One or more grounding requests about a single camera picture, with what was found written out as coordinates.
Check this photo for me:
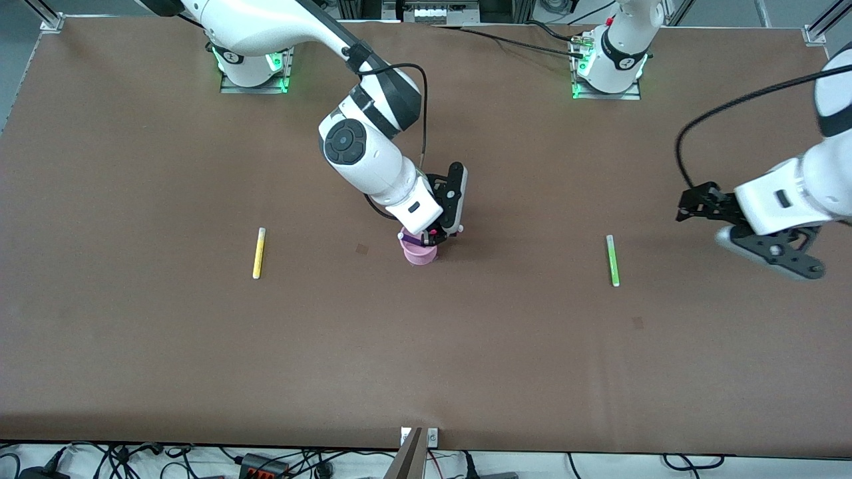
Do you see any pink cup holder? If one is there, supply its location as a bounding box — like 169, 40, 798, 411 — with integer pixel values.
398, 230, 440, 266

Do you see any grey electrical box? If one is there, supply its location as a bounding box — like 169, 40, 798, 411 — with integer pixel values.
383, 0, 482, 26

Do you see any black orange power adapter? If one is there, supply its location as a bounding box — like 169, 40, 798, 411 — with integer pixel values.
238, 452, 292, 479

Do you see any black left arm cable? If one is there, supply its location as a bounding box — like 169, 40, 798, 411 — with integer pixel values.
675, 63, 852, 191

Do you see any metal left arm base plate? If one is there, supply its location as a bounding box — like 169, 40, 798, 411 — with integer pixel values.
570, 39, 642, 101

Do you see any metal table corner bracket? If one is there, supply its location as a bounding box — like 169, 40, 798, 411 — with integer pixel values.
39, 0, 65, 33
803, 0, 852, 47

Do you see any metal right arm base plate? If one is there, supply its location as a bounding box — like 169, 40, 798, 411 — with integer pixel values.
220, 45, 296, 94

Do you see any black cable on table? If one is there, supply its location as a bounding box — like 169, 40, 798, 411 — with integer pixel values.
431, 21, 590, 61

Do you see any metal camera stand post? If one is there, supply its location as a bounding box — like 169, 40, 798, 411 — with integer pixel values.
383, 427, 427, 479

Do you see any black looped floor cable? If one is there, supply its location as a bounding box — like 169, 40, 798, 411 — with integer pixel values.
662, 453, 726, 471

